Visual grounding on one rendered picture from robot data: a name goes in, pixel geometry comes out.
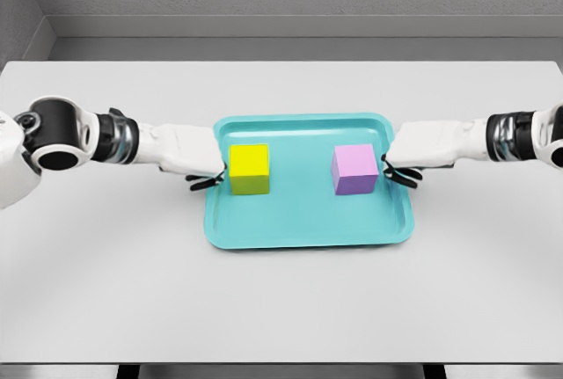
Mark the purple cube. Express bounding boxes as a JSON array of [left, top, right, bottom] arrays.
[[330, 143, 379, 197]]

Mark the yellow cube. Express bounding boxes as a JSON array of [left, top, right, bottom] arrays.
[[228, 143, 270, 196]]

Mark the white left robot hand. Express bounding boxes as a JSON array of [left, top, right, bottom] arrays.
[[161, 123, 231, 192]]

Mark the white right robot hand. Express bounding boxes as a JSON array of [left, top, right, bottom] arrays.
[[380, 120, 464, 190]]

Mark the turquoise tray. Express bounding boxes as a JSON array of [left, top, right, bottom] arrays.
[[203, 112, 416, 251]]

